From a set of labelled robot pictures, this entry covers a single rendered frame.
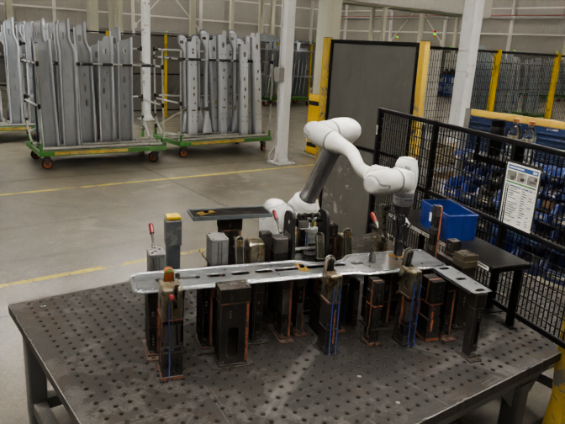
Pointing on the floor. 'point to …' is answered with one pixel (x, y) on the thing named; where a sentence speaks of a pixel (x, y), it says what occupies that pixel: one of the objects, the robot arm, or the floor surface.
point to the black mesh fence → (480, 204)
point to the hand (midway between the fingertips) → (398, 247)
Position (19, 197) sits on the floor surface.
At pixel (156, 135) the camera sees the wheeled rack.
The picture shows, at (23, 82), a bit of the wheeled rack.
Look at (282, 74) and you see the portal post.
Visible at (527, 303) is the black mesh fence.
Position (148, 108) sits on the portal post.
